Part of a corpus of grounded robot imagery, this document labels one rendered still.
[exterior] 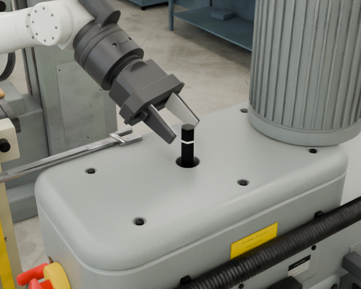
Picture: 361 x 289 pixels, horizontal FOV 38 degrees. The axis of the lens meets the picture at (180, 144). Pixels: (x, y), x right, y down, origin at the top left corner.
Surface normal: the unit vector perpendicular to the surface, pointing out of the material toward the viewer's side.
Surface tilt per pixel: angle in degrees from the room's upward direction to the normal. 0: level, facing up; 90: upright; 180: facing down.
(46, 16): 83
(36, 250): 0
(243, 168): 0
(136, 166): 0
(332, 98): 90
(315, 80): 90
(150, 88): 30
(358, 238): 90
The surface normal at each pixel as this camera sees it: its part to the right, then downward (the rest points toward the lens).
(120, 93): -0.60, 0.40
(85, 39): -0.26, 0.00
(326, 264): 0.56, 0.42
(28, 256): 0.00, -0.86
